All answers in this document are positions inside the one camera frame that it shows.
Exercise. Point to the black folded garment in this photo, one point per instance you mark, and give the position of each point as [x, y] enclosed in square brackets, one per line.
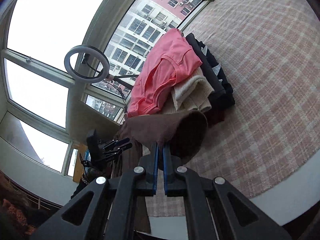
[217, 90]

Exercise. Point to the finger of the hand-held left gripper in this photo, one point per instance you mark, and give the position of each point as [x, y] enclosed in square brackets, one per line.
[117, 142]
[120, 148]

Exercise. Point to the beige folded garment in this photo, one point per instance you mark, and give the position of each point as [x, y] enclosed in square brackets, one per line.
[192, 90]

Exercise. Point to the person's left forearm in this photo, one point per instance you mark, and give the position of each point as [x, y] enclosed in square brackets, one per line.
[82, 187]

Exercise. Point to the black gooseneck phone holder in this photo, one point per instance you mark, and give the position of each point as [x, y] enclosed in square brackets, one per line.
[86, 58]

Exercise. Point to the brown fleece garment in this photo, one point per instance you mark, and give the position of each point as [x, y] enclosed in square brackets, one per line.
[155, 127]

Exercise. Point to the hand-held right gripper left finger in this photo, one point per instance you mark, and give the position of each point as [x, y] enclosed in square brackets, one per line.
[155, 175]

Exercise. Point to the white window frame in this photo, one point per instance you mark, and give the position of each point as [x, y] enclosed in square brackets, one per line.
[75, 105]

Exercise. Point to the black tripod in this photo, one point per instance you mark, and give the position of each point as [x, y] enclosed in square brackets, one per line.
[117, 78]

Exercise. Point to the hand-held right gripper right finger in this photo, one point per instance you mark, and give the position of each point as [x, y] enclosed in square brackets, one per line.
[166, 175]

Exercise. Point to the pink folded garment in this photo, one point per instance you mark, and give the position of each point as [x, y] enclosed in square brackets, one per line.
[162, 67]

